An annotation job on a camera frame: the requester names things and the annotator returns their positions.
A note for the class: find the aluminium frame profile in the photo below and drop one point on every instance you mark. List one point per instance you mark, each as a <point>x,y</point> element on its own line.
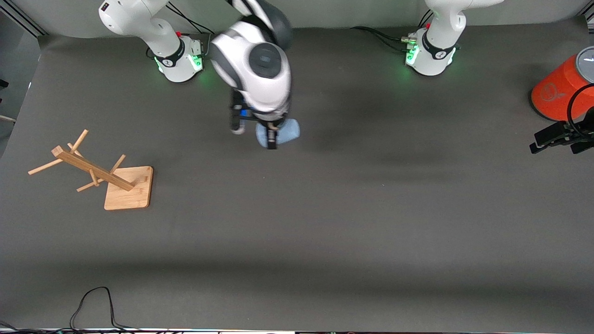
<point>21,18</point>

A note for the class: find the wooden cup rack with pegs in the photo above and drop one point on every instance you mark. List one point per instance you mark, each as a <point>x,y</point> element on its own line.
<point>130,195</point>

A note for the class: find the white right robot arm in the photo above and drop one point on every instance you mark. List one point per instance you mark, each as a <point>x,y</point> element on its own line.
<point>260,69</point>

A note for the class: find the orange cylinder with grey cap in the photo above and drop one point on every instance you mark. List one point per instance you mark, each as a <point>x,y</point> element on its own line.
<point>557,88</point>

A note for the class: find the light blue cup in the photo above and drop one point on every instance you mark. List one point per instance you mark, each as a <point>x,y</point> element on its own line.
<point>287,132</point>

